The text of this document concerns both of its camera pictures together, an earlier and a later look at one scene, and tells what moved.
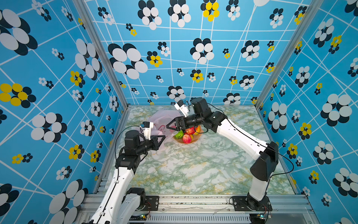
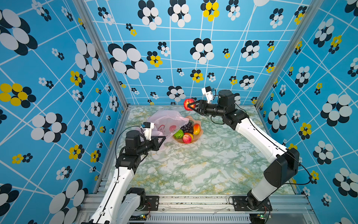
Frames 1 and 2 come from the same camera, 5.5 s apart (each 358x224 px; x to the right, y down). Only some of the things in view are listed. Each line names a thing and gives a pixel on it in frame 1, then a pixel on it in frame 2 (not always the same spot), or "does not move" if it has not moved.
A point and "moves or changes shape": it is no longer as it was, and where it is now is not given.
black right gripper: (179, 121) -> (203, 106)
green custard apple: (179, 135) does not move
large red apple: (190, 131) moves or changes shape
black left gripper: (154, 141) does not move
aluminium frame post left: (103, 49) does not move
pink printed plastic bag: (161, 119) does not move
